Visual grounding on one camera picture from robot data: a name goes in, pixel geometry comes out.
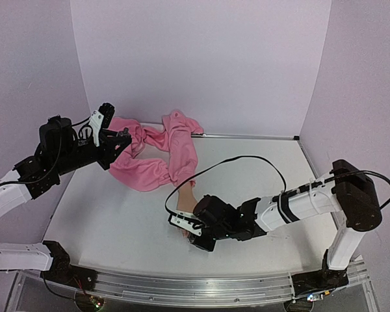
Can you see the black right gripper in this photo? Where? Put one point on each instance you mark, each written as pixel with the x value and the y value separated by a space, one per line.
pixel 201 241

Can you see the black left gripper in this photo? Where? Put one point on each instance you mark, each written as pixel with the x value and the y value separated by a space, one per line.
pixel 108 143

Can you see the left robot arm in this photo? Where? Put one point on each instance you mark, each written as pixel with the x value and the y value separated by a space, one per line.
pixel 61 150

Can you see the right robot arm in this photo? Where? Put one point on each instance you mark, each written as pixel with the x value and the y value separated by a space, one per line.
pixel 345 190

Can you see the mannequin hand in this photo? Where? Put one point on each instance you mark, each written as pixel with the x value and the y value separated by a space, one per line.
pixel 186 201

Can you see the pink hoodie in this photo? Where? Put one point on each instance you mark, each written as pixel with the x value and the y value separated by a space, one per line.
pixel 159 155

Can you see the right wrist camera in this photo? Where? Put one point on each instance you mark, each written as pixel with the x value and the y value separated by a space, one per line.
pixel 186 221

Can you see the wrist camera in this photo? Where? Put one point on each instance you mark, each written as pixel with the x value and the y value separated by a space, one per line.
pixel 93 129
pixel 186 221

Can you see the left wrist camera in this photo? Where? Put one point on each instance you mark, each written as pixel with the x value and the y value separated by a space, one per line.
pixel 93 129

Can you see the aluminium front rail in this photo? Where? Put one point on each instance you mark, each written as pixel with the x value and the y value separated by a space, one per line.
pixel 83 289

